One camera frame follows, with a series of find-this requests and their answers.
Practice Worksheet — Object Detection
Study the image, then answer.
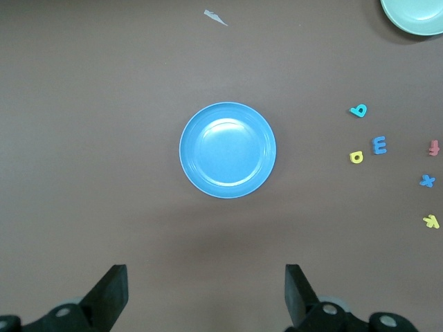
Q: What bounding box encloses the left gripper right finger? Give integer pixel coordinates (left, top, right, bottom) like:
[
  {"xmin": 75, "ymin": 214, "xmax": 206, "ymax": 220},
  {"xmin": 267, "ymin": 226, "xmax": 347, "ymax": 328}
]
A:
[{"xmin": 285, "ymin": 264, "xmax": 422, "ymax": 332}]

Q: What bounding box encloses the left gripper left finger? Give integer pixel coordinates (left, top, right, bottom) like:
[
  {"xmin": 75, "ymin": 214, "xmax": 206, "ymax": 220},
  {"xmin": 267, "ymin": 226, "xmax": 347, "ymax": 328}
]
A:
[{"xmin": 0, "ymin": 264, "xmax": 129, "ymax": 332}]

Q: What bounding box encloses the blue foam letter m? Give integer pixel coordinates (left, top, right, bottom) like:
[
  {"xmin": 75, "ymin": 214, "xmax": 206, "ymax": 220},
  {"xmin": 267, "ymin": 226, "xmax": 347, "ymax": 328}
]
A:
[{"xmin": 371, "ymin": 136, "xmax": 388, "ymax": 156}]

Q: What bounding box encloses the yellow foam letter k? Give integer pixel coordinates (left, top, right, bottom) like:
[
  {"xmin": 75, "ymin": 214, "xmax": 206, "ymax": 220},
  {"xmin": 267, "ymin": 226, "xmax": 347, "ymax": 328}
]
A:
[{"xmin": 422, "ymin": 214, "xmax": 441, "ymax": 230}]

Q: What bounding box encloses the blue plate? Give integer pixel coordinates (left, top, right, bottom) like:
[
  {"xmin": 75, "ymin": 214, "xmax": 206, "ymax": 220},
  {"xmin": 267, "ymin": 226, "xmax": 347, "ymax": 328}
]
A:
[{"xmin": 179, "ymin": 101, "xmax": 278, "ymax": 201}]

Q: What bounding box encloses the teal foam letter b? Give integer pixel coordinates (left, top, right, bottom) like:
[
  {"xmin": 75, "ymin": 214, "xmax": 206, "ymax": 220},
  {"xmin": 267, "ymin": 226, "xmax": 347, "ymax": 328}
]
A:
[{"xmin": 349, "ymin": 103, "xmax": 369, "ymax": 119}]

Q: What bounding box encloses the white paper scrap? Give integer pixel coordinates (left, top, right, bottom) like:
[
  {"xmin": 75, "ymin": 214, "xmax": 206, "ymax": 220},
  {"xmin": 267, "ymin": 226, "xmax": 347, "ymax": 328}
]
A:
[{"xmin": 203, "ymin": 8, "xmax": 229, "ymax": 27}]

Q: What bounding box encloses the pale green plate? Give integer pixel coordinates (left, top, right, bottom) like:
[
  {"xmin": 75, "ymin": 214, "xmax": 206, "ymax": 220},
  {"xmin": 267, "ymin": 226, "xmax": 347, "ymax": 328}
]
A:
[{"xmin": 379, "ymin": 0, "xmax": 443, "ymax": 37}]

